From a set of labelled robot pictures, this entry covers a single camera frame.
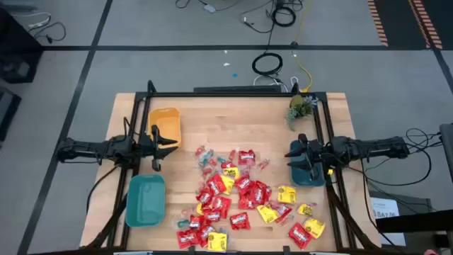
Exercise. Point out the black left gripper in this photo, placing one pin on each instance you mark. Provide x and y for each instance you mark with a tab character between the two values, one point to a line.
148	147

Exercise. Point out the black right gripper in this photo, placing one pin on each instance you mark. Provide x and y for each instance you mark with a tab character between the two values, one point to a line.
318	152

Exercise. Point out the dark teal plastic bin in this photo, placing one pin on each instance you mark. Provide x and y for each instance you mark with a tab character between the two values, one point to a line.
301	178

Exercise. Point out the yellow plastic bin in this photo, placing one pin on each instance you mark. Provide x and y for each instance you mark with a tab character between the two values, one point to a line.
170	124

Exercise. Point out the red Skittles pack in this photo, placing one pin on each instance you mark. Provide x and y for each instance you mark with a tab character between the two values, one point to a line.
195	221
300	236
187	238
227	164
205	233
255	195
245	203
204	197
242	182
212	215
266	190
215	185
283	211
222	206
246	157
240	221

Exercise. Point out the red gummy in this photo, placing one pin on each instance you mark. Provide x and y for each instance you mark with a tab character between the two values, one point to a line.
286	220
186	212
263	164
231	154
273	203
200	150
212	163

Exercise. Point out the light teal plastic bin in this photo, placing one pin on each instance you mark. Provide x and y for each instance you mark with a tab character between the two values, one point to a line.
145	200

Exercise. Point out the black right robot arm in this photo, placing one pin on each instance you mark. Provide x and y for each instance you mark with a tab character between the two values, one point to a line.
371	148

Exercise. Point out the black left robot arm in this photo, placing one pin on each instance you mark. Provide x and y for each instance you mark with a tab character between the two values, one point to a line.
92	148

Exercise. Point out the small yellow candy pack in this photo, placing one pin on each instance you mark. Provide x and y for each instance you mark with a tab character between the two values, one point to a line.
305	210
200	209

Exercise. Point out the large yellow candy pack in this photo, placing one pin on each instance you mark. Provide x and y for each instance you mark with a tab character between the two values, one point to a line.
217	242

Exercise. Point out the potted artificial succulent plant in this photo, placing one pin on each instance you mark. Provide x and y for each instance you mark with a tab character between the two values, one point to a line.
300	108

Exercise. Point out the black rectangular bar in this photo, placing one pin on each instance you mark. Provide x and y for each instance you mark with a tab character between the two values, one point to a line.
235	89

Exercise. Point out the white paper sign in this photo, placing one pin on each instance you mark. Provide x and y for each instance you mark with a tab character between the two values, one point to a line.
384	209

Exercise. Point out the black shelf board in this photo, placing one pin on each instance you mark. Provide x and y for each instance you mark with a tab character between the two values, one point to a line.
417	220

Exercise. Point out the grey power adapter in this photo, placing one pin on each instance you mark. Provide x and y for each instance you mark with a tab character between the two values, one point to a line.
210	8

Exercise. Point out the black box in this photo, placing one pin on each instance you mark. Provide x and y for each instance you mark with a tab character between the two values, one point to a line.
7	110

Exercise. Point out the black crate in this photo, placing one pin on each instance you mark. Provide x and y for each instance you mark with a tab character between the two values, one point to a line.
21	69

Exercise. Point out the black orange-striped floor mat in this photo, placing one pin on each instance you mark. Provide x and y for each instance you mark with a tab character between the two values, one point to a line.
396	21

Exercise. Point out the black desk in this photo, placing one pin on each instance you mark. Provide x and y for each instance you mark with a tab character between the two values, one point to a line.
16	35

